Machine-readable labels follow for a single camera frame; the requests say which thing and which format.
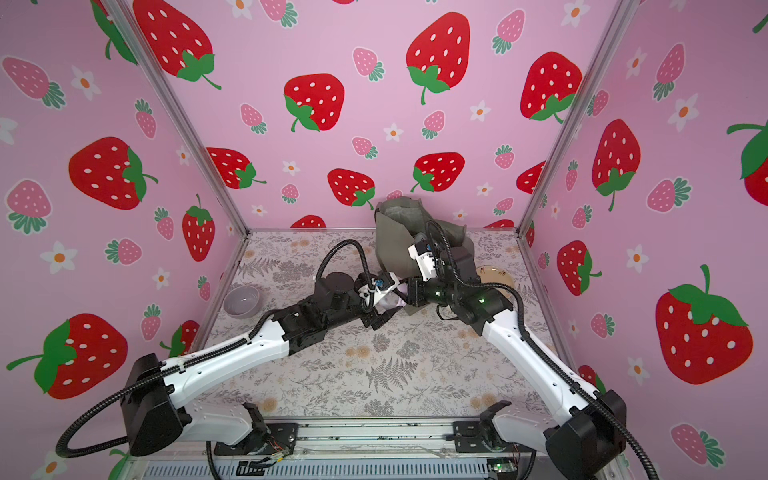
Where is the cream floral plate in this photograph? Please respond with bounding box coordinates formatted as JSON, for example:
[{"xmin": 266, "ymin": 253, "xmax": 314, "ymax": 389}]
[{"xmin": 477, "ymin": 265, "xmax": 517, "ymax": 295}]

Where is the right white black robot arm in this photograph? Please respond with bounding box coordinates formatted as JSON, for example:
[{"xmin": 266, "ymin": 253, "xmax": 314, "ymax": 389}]
[{"xmin": 408, "ymin": 242, "xmax": 629, "ymax": 479}]

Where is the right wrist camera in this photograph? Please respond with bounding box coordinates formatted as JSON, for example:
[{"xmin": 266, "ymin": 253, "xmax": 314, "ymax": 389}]
[{"xmin": 408, "ymin": 240, "xmax": 437, "ymax": 282}]

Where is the right corner aluminium post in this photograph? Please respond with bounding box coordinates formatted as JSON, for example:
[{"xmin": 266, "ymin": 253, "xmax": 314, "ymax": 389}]
[{"xmin": 517, "ymin": 0, "xmax": 643, "ymax": 236}]

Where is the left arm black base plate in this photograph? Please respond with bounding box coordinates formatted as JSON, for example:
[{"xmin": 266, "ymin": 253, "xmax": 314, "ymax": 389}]
[{"xmin": 213, "ymin": 422, "xmax": 299, "ymax": 456}]

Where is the aluminium front rail frame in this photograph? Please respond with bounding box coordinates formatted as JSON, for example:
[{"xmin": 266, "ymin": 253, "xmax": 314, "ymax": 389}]
[{"xmin": 114, "ymin": 417, "xmax": 562, "ymax": 479}]

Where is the corner aluminium post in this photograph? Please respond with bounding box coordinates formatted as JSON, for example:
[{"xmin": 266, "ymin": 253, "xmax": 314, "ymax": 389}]
[
  {"xmin": 517, "ymin": 0, "xmax": 643, "ymax": 236},
  {"xmin": 104, "ymin": 0, "xmax": 250, "ymax": 236}
]

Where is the grey-green canvas tote bag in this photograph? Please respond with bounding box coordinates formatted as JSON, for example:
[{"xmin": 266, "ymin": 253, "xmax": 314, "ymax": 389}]
[{"xmin": 374, "ymin": 197, "xmax": 475, "ymax": 315}]

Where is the lilac round alarm clock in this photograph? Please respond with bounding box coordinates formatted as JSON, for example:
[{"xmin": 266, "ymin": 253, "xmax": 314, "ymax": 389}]
[{"xmin": 376, "ymin": 284, "xmax": 408, "ymax": 313}]

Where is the lilac round dish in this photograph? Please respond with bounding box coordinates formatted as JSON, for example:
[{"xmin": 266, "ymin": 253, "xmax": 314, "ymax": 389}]
[{"xmin": 223, "ymin": 285, "xmax": 261, "ymax": 319}]

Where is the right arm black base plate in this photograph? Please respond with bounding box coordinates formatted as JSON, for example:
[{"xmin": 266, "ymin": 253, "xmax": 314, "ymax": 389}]
[{"xmin": 449, "ymin": 420, "xmax": 533, "ymax": 454}]

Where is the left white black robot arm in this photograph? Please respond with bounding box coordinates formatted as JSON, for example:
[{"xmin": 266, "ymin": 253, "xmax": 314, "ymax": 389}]
[{"xmin": 120, "ymin": 272, "xmax": 399, "ymax": 457}]

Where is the left corner aluminium post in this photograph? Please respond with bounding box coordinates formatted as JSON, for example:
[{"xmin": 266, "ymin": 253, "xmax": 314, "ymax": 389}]
[{"xmin": 104, "ymin": 0, "xmax": 250, "ymax": 236}]

